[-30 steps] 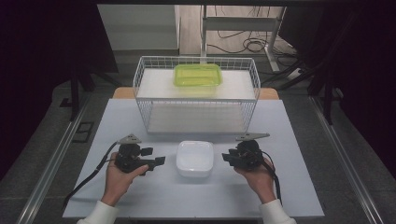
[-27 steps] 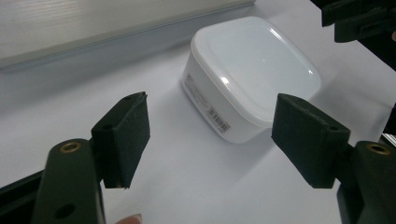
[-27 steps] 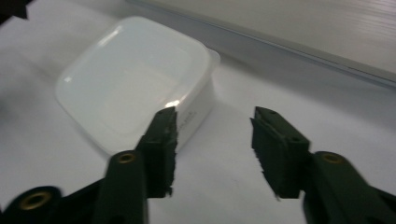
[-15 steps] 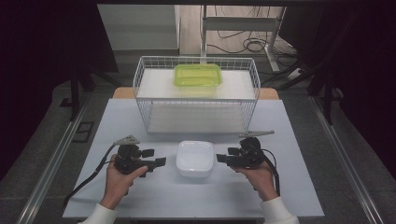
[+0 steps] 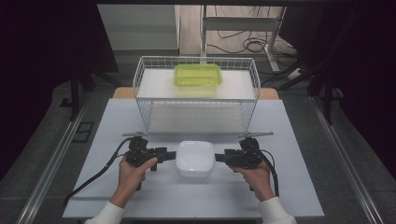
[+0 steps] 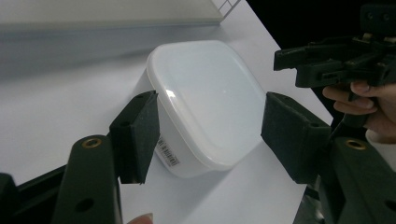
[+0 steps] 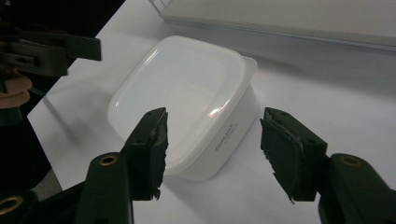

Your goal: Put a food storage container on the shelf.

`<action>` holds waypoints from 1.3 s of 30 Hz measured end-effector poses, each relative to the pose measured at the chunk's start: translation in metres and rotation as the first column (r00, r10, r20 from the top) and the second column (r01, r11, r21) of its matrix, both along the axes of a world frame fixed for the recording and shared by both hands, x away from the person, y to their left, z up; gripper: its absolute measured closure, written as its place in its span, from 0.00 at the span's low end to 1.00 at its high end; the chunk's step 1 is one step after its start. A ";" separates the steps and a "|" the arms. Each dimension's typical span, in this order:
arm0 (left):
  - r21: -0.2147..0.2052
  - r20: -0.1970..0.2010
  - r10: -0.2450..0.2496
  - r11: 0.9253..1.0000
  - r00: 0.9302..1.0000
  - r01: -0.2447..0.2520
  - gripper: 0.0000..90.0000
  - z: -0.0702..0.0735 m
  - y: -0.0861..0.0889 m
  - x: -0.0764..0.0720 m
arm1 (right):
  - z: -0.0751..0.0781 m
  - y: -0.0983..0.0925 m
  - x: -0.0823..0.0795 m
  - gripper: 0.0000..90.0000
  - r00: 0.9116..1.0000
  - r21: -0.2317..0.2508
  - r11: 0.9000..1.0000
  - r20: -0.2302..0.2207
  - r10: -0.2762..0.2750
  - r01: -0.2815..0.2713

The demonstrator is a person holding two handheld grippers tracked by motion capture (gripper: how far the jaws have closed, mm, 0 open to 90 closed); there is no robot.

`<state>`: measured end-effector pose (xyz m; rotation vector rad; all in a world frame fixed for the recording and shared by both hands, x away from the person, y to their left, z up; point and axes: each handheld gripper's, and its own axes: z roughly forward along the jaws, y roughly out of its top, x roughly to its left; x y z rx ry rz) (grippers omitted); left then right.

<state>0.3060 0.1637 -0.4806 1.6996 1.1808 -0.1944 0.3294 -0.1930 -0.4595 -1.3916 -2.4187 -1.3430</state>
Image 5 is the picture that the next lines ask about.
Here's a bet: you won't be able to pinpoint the wooden table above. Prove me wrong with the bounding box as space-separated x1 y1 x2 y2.
112 86 280 101

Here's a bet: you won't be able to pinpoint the white metal desk frame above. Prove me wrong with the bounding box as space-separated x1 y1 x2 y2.
199 5 288 74

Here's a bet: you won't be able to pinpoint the person's left hand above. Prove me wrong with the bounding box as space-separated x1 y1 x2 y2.
109 155 159 209

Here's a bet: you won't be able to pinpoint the black stand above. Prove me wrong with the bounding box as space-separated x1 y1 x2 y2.
261 12 359 126
58 60 120 123

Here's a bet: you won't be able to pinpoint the white wire rack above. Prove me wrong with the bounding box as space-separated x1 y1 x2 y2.
132 55 262 135

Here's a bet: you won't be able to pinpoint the white cabinet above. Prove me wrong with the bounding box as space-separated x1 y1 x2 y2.
97 4 182 52

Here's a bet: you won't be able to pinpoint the black floor cables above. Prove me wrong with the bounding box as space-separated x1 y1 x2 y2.
206 5 297 58

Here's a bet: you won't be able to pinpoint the right hand-held gripper cable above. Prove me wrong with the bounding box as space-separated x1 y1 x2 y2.
248 143 280 198

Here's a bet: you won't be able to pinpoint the left hand-held gripper cable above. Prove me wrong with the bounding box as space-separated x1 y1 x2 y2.
62 136 135 211

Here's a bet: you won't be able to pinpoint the white power strip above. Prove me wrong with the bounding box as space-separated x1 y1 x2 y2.
285 67 305 81

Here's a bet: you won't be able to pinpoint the black floor plate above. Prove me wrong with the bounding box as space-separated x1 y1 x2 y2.
72 121 95 144

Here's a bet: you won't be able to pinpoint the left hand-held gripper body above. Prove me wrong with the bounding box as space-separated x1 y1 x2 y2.
121 131 157 192

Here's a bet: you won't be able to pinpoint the green plastic food container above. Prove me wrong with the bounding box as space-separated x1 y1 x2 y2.
173 63 223 95

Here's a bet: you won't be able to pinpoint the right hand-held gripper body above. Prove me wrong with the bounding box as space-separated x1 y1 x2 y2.
235 131 275 192

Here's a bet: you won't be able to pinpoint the hand-held gripper cable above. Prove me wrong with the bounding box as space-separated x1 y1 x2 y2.
62 136 135 211
248 143 280 198

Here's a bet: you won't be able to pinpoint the white plastic food container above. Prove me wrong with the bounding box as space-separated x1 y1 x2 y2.
175 140 216 179

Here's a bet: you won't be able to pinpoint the metal floor rail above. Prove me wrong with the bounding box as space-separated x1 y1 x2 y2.
16 92 91 224
308 93 387 224

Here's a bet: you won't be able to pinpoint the person's right hand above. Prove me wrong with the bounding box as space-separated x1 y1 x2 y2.
228 160 276 203

